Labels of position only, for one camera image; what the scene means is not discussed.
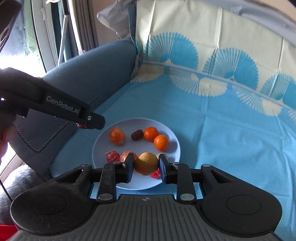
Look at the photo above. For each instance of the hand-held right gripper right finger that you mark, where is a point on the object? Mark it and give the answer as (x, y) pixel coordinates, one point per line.
(163, 169)

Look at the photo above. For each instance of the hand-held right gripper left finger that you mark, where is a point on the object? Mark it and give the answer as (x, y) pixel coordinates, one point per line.
(130, 167)

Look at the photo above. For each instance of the red fruit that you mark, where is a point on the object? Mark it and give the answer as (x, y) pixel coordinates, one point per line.
(156, 174)
(112, 157)

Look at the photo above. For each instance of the small orange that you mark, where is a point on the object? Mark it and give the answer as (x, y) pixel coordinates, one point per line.
(161, 142)
(151, 134)
(126, 155)
(117, 136)

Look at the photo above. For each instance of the brown longan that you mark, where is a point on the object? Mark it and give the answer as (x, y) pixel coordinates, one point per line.
(146, 163)

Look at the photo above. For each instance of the red date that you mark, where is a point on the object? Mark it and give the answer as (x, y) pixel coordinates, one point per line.
(137, 135)

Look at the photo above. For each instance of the light blue plate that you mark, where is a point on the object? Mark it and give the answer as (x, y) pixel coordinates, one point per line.
(136, 125)

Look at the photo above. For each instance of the person's left hand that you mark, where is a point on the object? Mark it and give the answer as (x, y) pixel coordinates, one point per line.
(8, 139)

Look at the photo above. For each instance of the blue fan-patterned cloth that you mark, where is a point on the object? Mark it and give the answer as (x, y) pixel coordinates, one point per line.
(231, 139)

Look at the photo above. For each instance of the black panel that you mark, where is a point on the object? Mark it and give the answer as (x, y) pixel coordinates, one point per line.
(8, 18)

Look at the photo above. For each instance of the grey pillow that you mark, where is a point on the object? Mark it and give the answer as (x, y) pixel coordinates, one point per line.
(111, 18)

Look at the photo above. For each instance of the red object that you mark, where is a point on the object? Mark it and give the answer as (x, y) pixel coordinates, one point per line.
(5, 229)

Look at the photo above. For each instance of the grey window frame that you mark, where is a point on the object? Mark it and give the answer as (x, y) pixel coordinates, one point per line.
(78, 27)

